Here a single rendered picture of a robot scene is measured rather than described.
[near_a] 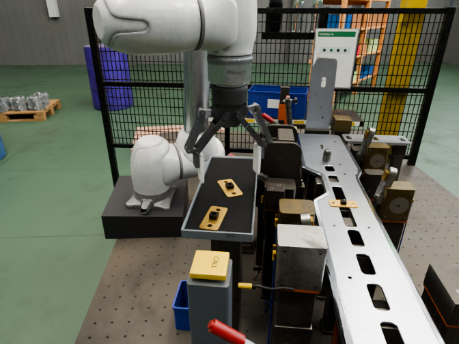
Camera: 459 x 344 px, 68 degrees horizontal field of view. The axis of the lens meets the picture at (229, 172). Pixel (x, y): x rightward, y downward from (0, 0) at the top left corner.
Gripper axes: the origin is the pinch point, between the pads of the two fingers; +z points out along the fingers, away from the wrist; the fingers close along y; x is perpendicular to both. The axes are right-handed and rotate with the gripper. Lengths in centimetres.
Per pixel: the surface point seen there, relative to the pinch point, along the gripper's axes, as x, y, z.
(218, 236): -16.7, -8.0, 4.7
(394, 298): -28.9, 26.6, 20.3
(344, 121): 65, 81, 15
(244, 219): -13.4, -1.3, 4.4
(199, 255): -21.3, -12.9, 4.4
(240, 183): 1.7, 3.3, 4.4
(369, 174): 23, 63, 21
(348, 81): 90, 100, 2
